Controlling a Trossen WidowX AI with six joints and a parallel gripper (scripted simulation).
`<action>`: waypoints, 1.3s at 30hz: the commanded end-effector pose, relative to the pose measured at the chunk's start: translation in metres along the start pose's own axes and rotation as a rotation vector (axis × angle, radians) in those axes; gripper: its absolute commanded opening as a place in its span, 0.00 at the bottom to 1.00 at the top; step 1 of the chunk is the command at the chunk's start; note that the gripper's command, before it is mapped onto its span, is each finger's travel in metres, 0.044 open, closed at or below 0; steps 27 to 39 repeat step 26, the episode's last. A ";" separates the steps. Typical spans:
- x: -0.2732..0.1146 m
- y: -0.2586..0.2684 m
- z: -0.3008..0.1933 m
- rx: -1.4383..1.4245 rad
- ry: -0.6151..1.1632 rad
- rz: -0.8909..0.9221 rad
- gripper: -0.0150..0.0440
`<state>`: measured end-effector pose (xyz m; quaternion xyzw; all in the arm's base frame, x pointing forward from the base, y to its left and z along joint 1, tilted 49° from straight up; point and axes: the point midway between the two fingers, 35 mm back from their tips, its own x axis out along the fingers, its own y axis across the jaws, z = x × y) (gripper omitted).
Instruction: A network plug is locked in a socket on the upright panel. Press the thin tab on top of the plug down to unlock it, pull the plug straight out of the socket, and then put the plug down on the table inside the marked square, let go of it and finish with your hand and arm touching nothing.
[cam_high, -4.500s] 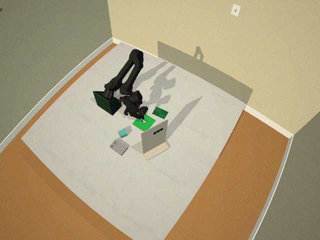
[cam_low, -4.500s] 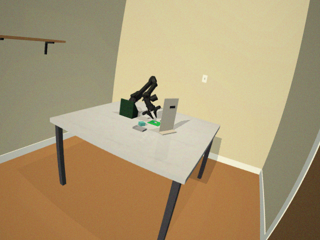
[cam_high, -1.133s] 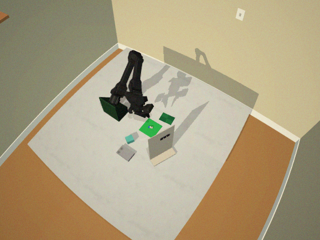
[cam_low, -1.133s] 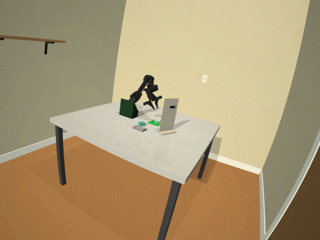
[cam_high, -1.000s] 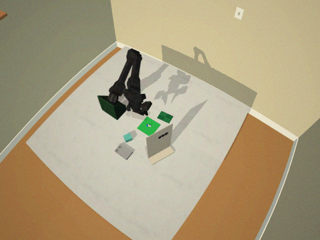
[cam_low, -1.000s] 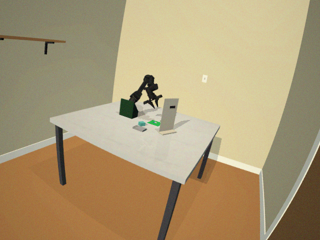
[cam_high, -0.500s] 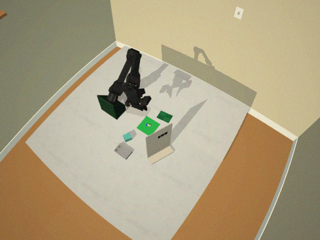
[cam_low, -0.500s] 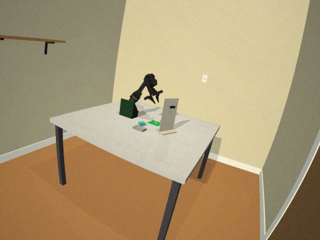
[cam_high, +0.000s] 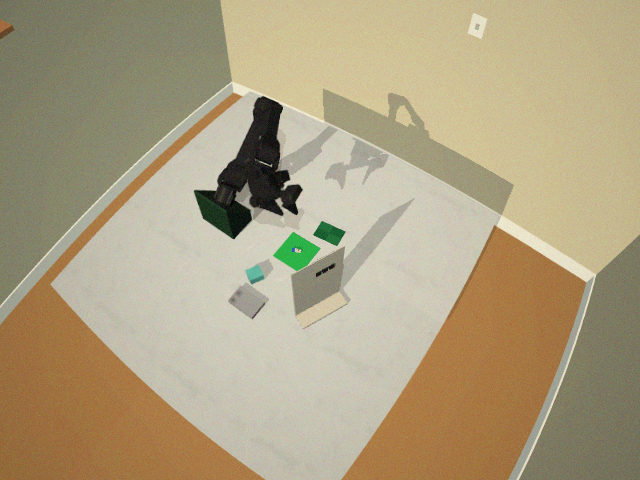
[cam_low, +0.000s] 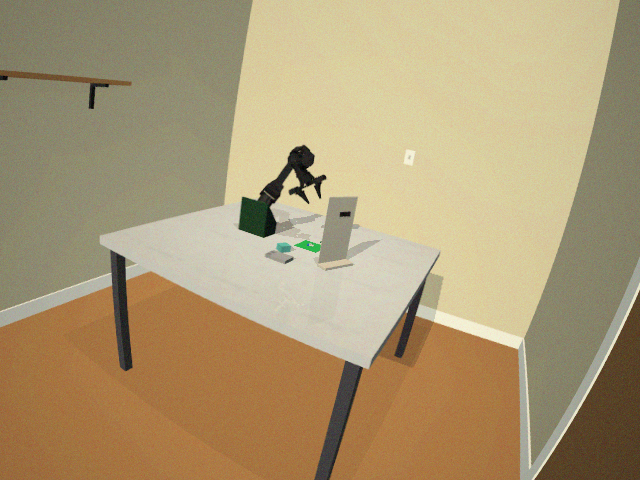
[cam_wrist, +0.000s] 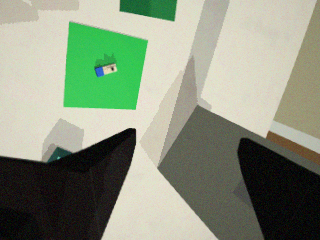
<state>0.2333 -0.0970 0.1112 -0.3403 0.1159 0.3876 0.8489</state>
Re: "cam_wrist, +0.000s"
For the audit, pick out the small teal block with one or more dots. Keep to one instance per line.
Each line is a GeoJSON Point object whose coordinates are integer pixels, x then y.
{"type": "Point", "coordinates": [58, 153]}

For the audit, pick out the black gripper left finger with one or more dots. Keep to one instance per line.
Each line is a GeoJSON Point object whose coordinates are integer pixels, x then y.
{"type": "Point", "coordinates": [73, 197]}

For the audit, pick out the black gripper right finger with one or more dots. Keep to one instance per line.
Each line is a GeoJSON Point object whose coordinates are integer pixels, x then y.
{"type": "Point", "coordinates": [284, 195]}

